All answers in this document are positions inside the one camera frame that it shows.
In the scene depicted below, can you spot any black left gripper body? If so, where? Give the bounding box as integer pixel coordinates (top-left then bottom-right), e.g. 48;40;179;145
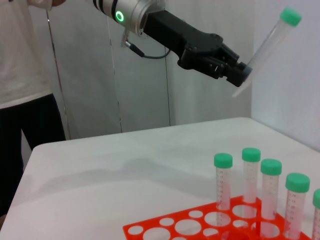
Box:
143;9;225;73

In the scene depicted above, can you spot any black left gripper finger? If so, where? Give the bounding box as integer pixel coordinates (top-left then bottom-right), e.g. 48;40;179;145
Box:
199;58;248;88
216;41;253;75

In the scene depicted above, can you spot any clear test tube green cap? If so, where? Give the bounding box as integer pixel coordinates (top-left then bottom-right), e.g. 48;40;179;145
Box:
231;6;303;98
260;158;283;237
213;152;234;227
241;147;262;218
312;188;320;240
283;172;311;240

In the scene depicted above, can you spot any orange-red test tube rack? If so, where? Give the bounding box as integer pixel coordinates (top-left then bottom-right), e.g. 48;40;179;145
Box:
122;194;313;240

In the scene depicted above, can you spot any person in white shirt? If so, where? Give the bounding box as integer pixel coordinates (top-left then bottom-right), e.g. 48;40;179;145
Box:
0;0;67;218

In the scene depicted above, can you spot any grey wrist cable with plug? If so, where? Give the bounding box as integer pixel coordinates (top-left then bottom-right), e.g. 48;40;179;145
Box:
119;31;173;60

